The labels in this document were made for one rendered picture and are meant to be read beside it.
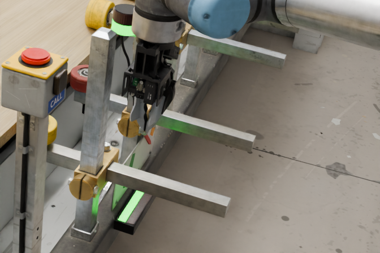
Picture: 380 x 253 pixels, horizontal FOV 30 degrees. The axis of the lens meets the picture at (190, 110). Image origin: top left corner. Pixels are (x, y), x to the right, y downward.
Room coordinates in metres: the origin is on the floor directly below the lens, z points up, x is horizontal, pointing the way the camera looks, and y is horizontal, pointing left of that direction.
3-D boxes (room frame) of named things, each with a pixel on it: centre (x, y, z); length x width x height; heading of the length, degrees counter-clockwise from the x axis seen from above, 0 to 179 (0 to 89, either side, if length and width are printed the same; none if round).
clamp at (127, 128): (1.40, 0.12, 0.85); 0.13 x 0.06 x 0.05; 168
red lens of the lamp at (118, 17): (1.39, 0.17, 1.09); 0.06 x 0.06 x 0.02
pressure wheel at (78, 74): (1.44, 0.25, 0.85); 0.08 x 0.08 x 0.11
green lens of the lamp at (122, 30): (1.39, 0.17, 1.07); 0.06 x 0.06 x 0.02
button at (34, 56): (0.88, 0.23, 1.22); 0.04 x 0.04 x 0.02
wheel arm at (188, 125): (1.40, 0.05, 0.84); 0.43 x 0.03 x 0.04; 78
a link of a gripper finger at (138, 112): (1.16, 0.10, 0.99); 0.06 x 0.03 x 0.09; 168
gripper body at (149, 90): (1.16, 0.08, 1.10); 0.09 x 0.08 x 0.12; 168
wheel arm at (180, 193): (1.16, 0.11, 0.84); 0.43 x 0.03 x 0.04; 78
